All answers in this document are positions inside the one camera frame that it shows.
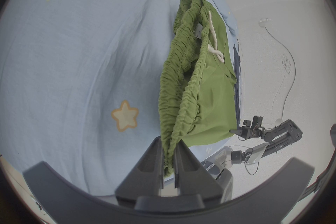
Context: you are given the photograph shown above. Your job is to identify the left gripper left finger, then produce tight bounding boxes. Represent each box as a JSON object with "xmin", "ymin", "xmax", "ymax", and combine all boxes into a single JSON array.
[{"xmin": 115, "ymin": 137, "xmax": 165, "ymax": 200}]

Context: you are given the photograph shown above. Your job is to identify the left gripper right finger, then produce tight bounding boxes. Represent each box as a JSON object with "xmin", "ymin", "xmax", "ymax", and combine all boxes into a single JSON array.
[{"xmin": 174, "ymin": 139, "xmax": 224, "ymax": 201}]

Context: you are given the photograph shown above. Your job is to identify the green shorts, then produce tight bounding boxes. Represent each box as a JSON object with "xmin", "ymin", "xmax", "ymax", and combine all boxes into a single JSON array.
[{"xmin": 158, "ymin": 0, "xmax": 238, "ymax": 177}]

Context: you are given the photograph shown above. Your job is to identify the dark blue T-shirt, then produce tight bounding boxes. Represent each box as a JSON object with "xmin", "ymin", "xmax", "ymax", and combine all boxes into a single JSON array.
[{"xmin": 232, "ymin": 44, "xmax": 242, "ymax": 125}]

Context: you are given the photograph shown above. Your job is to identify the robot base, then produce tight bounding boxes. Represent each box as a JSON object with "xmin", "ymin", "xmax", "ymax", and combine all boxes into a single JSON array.
[{"xmin": 201, "ymin": 145, "xmax": 235, "ymax": 204}]

